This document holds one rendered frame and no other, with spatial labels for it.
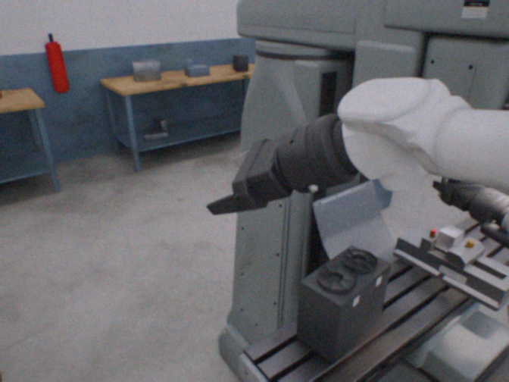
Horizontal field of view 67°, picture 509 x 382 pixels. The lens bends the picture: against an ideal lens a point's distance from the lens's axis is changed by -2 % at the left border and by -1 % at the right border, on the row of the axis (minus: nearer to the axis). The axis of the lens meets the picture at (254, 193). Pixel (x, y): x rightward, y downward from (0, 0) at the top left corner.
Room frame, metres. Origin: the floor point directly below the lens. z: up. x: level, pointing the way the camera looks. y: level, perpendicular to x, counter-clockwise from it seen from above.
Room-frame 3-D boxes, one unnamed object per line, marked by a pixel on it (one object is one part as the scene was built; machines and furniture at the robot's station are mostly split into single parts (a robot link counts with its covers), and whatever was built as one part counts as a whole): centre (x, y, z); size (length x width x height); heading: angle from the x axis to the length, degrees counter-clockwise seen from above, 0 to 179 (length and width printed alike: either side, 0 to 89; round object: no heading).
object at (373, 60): (1.12, -0.42, 1.47); 0.24 x 0.19 x 0.26; 126
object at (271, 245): (1.46, -0.17, 0.78); 0.50 x 0.46 x 1.56; 36
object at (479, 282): (0.99, -0.63, 0.97); 0.35 x 0.15 x 0.11; 37
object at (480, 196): (0.88, -0.57, 1.23); 0.13 x 0.12 x 0.10; 110
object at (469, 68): (0.97, -0.54, 1.47); 0.21 x 0.19 x 0.32; 126
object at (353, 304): (0.76, -0.23, 1.01); 0.22 x 0.12 x 0.20; 134
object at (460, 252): (0.97, -0.65, 1.00); 0.12 x 0.06 x 0.04; 127
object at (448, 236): (1.02, -0.61, 1.02); 0.06 x 0.05 x 0.06; 127
